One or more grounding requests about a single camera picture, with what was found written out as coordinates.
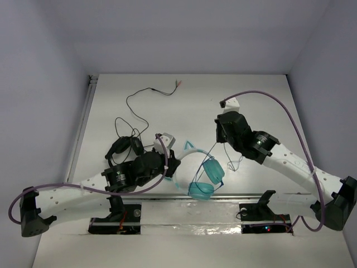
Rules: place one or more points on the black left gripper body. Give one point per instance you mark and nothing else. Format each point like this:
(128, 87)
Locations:
(172, 163)

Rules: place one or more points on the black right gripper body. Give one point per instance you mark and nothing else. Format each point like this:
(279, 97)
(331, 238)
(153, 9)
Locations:
(222, 136)

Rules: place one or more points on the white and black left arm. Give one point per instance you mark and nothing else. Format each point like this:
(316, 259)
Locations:
(39, 209)

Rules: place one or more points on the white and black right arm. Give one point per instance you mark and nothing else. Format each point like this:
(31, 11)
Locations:
(331, 199)

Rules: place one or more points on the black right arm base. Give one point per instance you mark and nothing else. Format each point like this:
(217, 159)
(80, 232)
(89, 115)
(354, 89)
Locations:
(257, 218)

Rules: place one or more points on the black headphones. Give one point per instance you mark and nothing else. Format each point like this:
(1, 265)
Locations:
(122, 144)

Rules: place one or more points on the white front cover board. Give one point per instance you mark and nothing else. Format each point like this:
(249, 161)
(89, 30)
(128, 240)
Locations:
(64, 249)

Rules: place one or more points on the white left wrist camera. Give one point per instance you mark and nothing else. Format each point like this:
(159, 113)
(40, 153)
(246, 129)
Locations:
(164, 142)

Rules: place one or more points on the aluminium left rail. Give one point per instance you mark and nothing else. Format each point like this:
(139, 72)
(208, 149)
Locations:
(93, 79)

